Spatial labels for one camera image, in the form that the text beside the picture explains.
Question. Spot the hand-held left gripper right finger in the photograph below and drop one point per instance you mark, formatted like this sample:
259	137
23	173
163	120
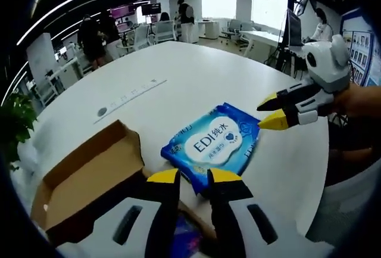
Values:
229	216

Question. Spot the ceiling light strip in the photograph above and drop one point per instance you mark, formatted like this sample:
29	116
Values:
89	0

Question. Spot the white office desk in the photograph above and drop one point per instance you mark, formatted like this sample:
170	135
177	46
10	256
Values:
262	36

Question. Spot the person's right hand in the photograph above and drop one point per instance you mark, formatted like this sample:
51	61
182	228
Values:
348	103

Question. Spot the green plant in white pot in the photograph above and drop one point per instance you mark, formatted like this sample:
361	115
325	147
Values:
15	118

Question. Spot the dark wall screen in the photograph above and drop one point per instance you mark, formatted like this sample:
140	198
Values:
151	8

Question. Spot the purple wall screen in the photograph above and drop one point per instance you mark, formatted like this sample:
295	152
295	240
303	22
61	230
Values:
122	12

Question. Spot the blue photo wall board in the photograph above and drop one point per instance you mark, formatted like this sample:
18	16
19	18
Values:
358	49

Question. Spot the brown cardboard shoe box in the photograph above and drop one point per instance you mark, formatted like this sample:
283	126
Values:
89	165

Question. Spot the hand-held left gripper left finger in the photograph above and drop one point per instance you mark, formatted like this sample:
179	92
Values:
160	210

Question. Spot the white office chair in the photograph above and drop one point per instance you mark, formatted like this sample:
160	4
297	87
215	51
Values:
165	31
143	36

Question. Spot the grey mesh office chair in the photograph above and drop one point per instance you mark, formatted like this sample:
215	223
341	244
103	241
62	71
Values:
342	210

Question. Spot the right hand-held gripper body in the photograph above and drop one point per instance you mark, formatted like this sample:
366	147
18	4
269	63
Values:
327	64

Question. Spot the black monitor on stand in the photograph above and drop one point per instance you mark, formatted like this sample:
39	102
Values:
293	28

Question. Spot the blue wet wipes soft item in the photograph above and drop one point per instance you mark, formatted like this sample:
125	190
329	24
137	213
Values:
208	144

